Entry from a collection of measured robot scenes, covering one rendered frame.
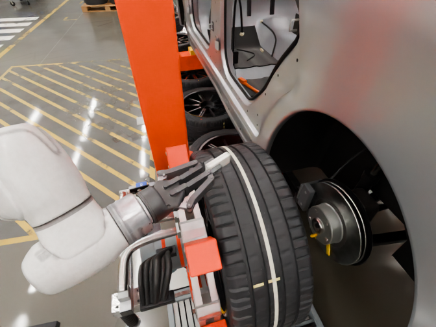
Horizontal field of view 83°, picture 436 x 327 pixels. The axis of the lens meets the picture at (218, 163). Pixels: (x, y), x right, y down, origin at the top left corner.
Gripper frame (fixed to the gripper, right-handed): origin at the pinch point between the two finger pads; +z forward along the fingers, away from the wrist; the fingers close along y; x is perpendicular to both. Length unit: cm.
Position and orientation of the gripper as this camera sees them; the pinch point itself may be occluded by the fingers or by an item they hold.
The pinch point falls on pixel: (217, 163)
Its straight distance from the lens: 60.4
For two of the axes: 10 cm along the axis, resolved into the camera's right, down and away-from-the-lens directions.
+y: 6.5, 5.8, -4.8
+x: 0.3, -6.6, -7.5
